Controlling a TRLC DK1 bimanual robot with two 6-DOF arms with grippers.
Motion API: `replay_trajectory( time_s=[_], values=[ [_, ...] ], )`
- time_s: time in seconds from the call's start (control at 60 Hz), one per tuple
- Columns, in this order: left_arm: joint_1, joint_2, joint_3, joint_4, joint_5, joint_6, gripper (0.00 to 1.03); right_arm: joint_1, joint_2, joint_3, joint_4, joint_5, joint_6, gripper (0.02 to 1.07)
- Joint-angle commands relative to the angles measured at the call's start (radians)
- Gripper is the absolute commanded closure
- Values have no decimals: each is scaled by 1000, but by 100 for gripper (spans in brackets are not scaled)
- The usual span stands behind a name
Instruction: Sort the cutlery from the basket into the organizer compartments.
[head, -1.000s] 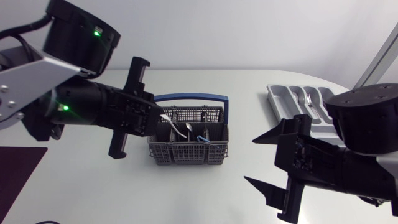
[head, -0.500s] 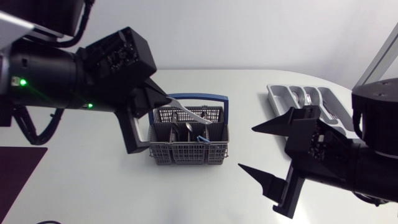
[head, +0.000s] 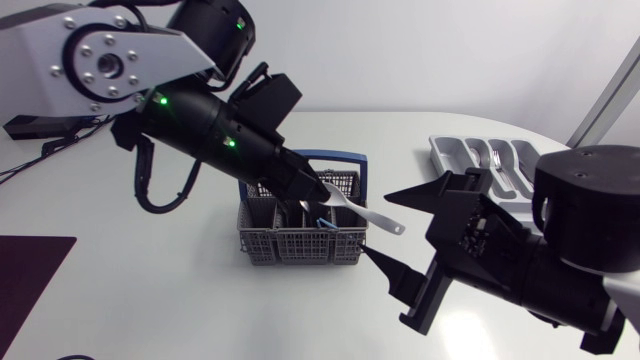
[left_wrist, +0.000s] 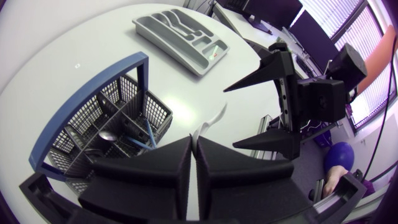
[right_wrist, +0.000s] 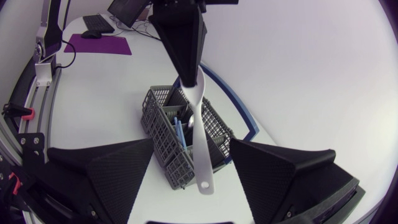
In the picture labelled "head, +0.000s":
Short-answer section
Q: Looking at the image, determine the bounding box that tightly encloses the grey cutlery tray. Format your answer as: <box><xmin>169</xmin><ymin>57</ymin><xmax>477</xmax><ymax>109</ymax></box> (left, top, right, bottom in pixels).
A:
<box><xmin>428</xmin><ymin>134</ymin><xmax>547</xmax><ymax>217</ymax></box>

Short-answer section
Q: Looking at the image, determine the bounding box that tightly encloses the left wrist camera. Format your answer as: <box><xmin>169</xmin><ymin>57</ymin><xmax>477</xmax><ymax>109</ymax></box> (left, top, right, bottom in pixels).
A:
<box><xmin>230</xmin><ymin>61</ymin><xmax>304</xmax><ymax>135</ymax></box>

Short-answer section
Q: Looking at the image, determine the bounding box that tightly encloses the black power brick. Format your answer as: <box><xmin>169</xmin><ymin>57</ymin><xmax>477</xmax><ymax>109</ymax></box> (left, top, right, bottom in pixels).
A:
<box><xmin>2</xmin><ymin>114</ymin><xmax>97</xmax><ymax>142</ymax></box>

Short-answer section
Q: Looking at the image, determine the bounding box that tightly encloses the grey cutlery basket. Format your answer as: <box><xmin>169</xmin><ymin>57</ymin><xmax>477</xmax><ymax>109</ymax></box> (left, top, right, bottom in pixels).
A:
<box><xmin>236</xmin><ymin>149</ymin><xmax>370</xmax><ymax>267</ymax></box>

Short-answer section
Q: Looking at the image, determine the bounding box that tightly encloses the dark mat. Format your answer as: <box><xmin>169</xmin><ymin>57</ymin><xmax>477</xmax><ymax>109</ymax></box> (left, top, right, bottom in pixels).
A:
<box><xmin>0</xmin><ymin>235</ymin><xmax>78</xmax><ymax>347</ymax></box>

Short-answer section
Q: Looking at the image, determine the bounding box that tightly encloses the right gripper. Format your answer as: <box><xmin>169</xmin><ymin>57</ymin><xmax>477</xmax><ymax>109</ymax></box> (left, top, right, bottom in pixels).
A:
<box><xmin>359</xmin><ymin>167</ymin><xmax>541</xmax><ymax>336</ymax></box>

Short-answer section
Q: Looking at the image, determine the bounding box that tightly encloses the black power cable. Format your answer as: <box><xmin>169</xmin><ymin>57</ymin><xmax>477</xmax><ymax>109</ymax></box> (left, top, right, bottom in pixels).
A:
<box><xmin>0</xmin><ymin>117</ymin><xmax>116</xmax><ymax>186</ymax></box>

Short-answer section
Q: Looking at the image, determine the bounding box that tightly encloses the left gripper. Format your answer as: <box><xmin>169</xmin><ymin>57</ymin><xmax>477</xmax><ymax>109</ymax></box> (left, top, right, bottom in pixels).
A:
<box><xmin>258</xmin><ymin>146</ymin><xmax>332</xmax><ymax>204</ymax></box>

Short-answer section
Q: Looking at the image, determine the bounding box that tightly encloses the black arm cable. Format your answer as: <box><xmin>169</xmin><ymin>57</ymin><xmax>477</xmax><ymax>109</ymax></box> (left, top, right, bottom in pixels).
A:
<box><xmin>133</xmin><ymin>133</ymin><xmax>203</xmax><ymax>215</ymax></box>

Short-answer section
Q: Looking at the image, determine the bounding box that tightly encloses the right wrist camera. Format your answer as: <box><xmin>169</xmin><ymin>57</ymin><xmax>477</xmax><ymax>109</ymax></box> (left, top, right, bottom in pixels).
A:
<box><xmin>579</xmin><ymin>308</ymin><xmax>627</xmax><ymax>357</ymax></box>

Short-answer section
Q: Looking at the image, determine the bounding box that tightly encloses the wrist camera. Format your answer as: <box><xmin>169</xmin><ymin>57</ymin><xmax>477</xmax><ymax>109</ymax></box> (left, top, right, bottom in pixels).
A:
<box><xmin>230</xmin><ymin>61</ymin><xmax>304</xmax><ymax>135</ymax></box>
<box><xmin>579</xmin><ymin>308</ymin><xmax>627</xmax><ymax>357</ymax></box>

